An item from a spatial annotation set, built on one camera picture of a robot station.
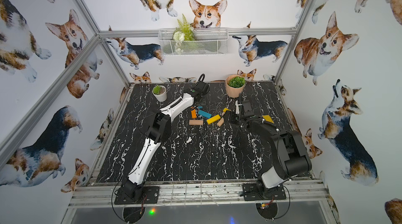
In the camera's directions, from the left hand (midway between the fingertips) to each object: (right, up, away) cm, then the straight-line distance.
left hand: (204, 99), depth 106 cm
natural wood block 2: (+11, -15, -6) cm, 19 cm away
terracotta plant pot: (+21, +10, +1) cm, 24 cm away
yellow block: (+7, -13, -5) cm, 15 cm away
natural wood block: (-5, -15, -6) cm, 16 cm away
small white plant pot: (-30, +4, 0) cm, 30 cm away
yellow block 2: (+15, -7, +1) cm, 16 cm away
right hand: (+15, -9, -13) cm, 22 cm away
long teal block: (+1, -10, -3) cm, 10 cm away
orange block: (-7, -10, -2) cm, 12 cm away
